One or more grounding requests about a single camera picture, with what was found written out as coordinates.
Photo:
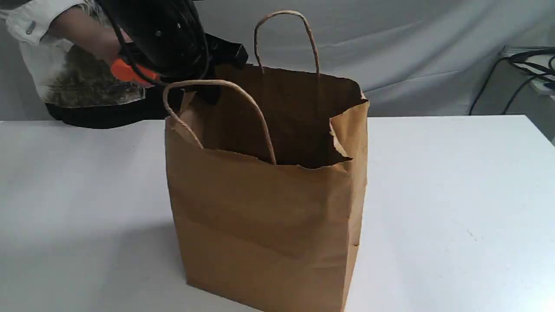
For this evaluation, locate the person's right hand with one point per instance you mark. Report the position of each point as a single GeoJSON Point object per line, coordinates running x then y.
{"type": "Point", "coordinates": [107, 46]}

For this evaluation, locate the patterned grey jacket torso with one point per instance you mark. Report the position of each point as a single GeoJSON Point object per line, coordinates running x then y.
{"type": "Point", "coordinates": [76, 87]}

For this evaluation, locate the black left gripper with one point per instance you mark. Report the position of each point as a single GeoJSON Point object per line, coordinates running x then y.
{"type": "Point", "coordinates": [217, 51]}

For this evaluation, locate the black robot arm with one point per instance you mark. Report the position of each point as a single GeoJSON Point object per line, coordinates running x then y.
{"type": "Point", "coordinates": [163, 41]}

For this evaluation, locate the clear tube orange cap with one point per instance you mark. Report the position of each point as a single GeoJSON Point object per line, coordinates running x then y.
{"type": "Point", "coordinates": [124, 72]}

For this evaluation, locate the grey backdrop cloth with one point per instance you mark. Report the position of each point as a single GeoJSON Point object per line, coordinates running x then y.
{"type": "Point", "coordinates": [411, 57]}

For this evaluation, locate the brown paper bag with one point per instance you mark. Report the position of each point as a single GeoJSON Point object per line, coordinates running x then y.
{"type": "Point", "coordinates": [267, 176]}

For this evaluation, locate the person's right forearm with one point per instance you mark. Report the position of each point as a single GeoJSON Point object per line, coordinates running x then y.
{"type": "Point", "coordinates": [76, 26]}

